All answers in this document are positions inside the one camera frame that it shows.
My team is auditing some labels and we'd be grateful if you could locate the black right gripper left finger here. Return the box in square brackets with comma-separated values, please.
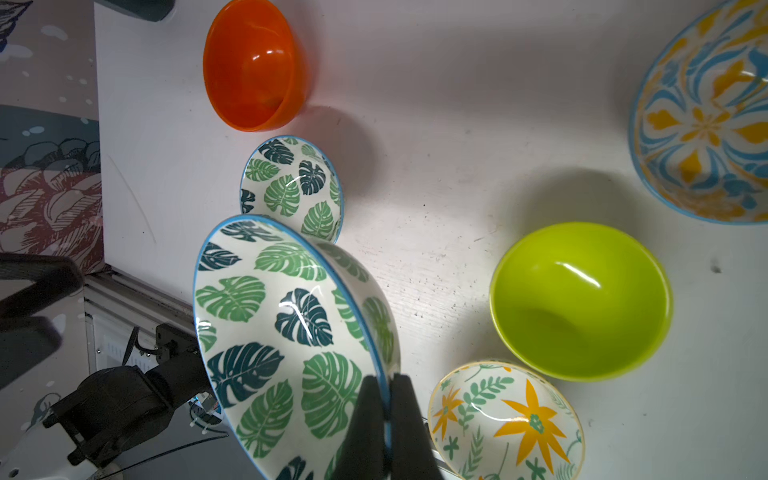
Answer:
[332, 376, 385, 480]

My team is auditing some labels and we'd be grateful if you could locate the dark green faceted cup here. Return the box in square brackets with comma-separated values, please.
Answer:
[96, 0, 175, 22]

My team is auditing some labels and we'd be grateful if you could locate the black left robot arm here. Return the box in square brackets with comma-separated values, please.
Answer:
[1, 253, 84, 388]

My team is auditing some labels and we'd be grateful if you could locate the orange plastic bowl rear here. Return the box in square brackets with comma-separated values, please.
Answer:
[202, 0, 309, 132]

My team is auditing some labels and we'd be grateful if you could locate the blue yellow patterned bowl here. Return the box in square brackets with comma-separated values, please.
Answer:
[628, 0, 767, 225]

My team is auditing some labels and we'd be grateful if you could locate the yellow flower ceramic bowl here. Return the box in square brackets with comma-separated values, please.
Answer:
[426, 360, 586, 479]

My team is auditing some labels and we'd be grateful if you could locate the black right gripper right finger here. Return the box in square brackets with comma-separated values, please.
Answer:
[390, 374, 442, 480]

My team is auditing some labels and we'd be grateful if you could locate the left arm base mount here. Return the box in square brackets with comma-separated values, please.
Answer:
[43, 323, 211, 467]

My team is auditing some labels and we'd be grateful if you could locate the large green leaf bowl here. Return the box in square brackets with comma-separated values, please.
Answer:
[193, 215, 401, 479]

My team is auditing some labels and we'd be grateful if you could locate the small green leaf bowl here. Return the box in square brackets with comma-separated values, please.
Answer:
[240, 135, 345, 243]

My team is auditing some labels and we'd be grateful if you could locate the lime green plastic bowl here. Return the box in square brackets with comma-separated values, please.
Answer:
[489, 222, 674, 382]

